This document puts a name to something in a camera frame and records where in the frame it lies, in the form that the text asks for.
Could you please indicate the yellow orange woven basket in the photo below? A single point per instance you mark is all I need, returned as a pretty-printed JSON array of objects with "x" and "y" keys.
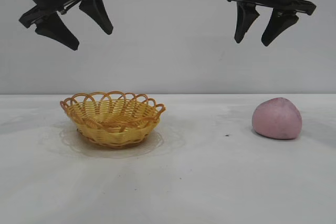
[{"x": 113, "y": 127}]

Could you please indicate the pink round bun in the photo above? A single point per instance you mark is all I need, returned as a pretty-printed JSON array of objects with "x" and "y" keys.
[{"x": 275, "y": 119}]

